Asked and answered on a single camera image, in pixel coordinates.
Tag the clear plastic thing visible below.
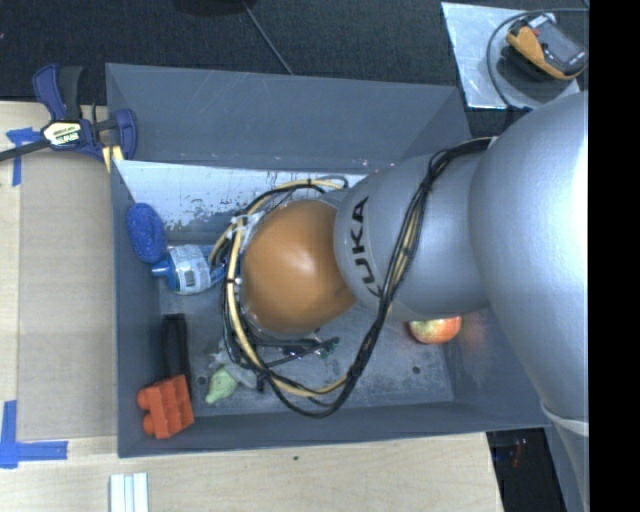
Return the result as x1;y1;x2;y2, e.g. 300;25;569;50
209;344;261;391

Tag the pale green toy pear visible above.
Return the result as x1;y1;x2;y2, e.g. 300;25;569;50
204;365;239;406

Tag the black long block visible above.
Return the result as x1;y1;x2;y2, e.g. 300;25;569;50
160;312;193;387

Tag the red and yellow apple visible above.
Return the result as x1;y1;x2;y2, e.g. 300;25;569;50
406;314;464;346

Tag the orange toy brick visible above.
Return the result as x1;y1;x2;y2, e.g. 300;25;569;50
136;374;197;441

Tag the blue sponge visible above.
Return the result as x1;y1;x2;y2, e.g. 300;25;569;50
125;201;169;265

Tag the grey metal bin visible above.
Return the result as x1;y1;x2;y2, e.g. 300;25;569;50
103;62;552;459

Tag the pale wood board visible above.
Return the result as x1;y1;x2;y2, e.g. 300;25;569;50
17;148;121;442

